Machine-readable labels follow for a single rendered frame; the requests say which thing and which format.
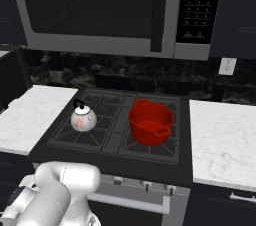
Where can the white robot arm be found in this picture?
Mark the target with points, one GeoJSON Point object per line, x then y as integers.
{"type": "Point", "coordinates": [56, 193]}

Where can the white floral kettle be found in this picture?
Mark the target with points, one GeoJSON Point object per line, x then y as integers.
{"type": "Point", "coordinates": [83, 120]}

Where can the silver stove knob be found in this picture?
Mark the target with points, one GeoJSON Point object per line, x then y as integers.
{"type": "Point", "coordinates": [117, 180]}
{"type": "Point", "coordinates": [170, 189]}
{"type": "Point", "coordinates": [146, 185]}

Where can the black gas hob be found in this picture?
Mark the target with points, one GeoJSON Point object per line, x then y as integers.
{"type": "Point", "coordinates": [110, 143]}

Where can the silver microwave oven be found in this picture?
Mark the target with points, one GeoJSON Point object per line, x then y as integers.
{"type": "Point", "coordinates": [100, 41]}

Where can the microwave door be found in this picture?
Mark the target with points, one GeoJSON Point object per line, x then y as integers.
{"type": "Point", "coordinates": [93, 3]}

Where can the black oven door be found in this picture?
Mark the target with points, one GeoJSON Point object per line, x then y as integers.
{"type": "Point", "coordinates": [133, 216]}

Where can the dark base cupboard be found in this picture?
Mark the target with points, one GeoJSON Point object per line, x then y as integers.
{"type": "Point", "coordinates": [15, 173]}

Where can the dark base cupboard drawer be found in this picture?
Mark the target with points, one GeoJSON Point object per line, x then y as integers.
{"type": "Point", "coordinates": [216, 208]}

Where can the white wall socket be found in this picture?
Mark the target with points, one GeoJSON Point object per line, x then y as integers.
{"type": "Point", "coordinates": [227, 66]}

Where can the dark wall cupboard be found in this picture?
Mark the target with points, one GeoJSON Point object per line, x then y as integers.
{"type": "Point", "coordinates": [10, 6]}
{"type": "Point", "coordinates": [235, 10]}

